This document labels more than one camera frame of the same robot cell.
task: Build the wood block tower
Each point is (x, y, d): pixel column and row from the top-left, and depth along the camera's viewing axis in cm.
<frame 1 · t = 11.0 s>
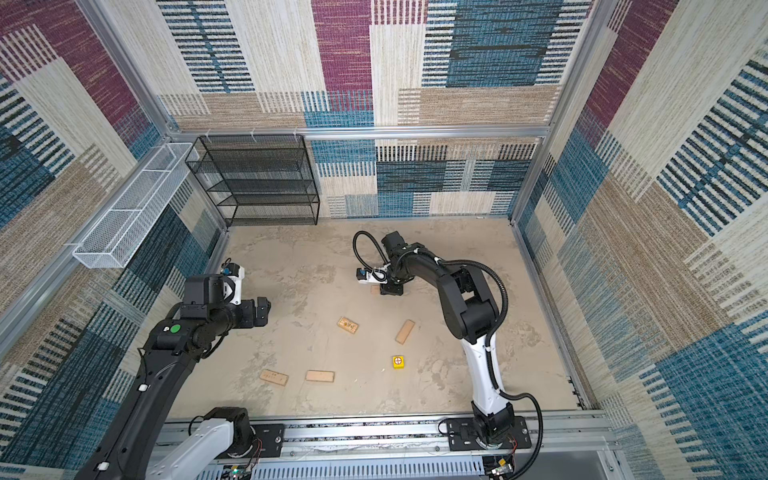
left hand: (250, 300, 77), fingers open
right hand: (387, 285, 101), fingers open
printed wood block centre: (347, 324, 94), point 2 cm above the table
plain wood block: (405, 331, 93), on the table
yellow target cube: (398, 362, 86), point 2 cm above the table
printed wood block front left: (273, 377, 85), on the table
plain wood block front: (320, 376, 84), on the table

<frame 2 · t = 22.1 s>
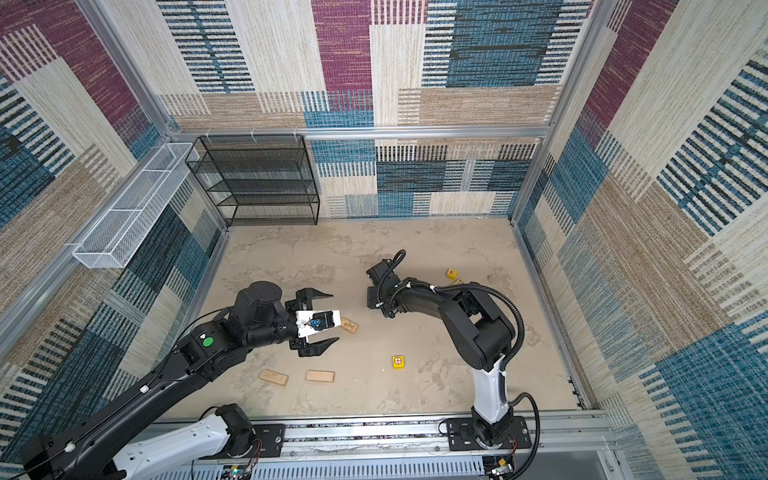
left hand: (330, 307, 68), fingers open
right hand: (382, 301, 97), fingers open
yellow letter E cube: (452, 273, 104), point 3 cm above the table
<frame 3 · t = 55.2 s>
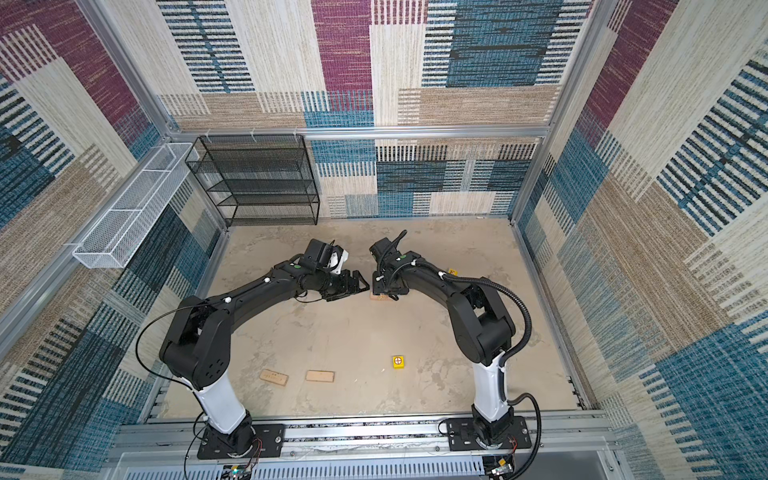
left hand: (361, 285, 89), fingers open
right hand: (385, 290, 94), fingers open
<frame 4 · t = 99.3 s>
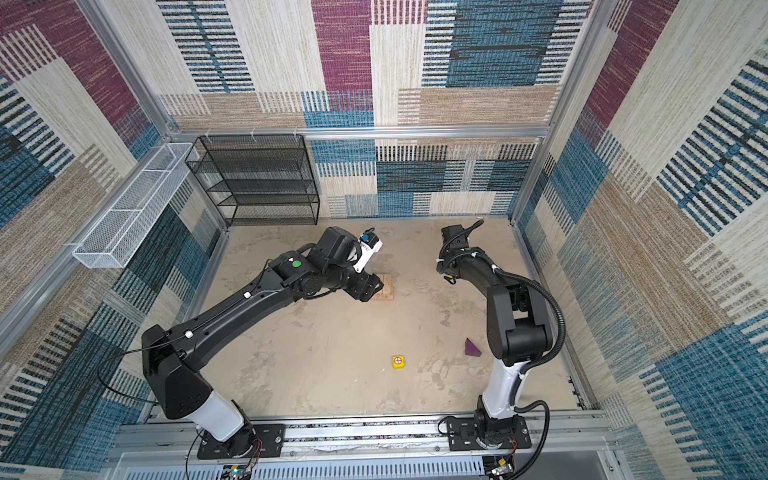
left hand: (374, 275, 76), fingers open
right hand: (452, 267, 98), fingers open
purple triangular block: (470, 349, 87), point 3 cm above the table
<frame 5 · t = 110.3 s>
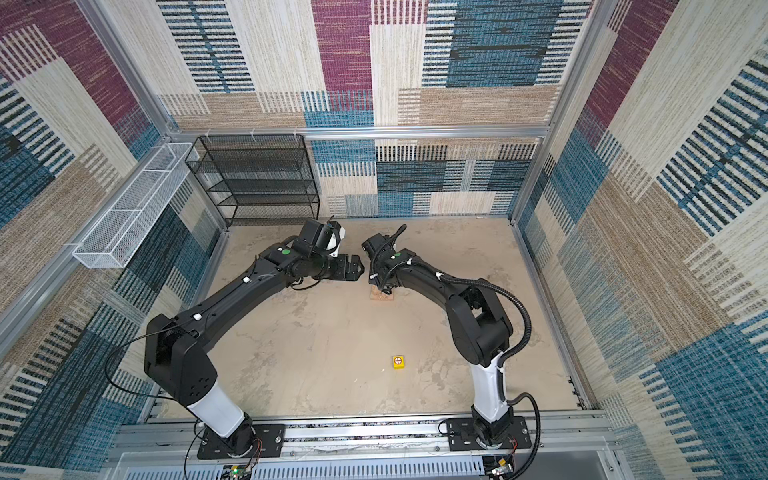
left hand: (352, 264, 83), fingers open
right hand: (382, 278, 94), fingers open
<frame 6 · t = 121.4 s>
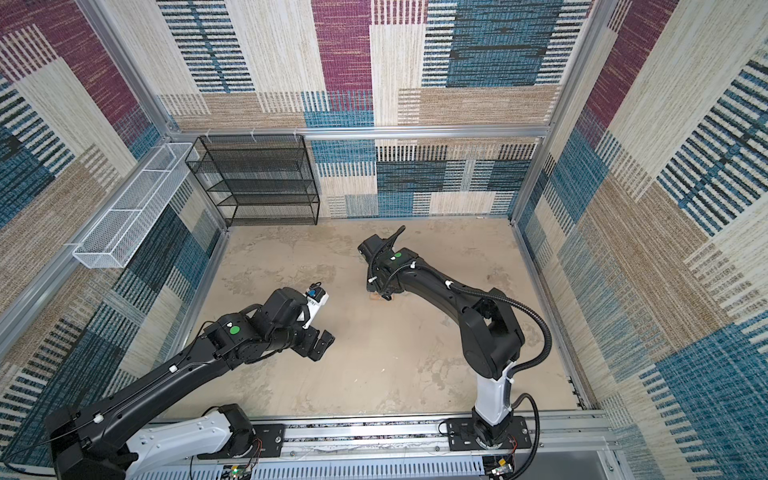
left hand: (319, 326, 75), fingers open
right hand: (381, 286, 89), fingers open
